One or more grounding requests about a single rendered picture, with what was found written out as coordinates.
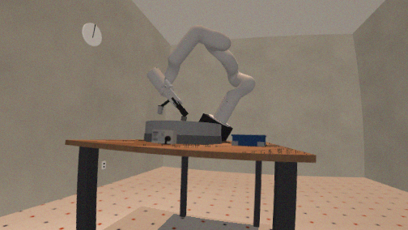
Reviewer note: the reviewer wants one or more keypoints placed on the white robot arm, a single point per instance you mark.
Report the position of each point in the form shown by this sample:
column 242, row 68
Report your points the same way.
column 213, row 40

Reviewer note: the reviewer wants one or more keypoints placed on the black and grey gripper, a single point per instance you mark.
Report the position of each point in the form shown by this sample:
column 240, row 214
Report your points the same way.
column 174, row 99

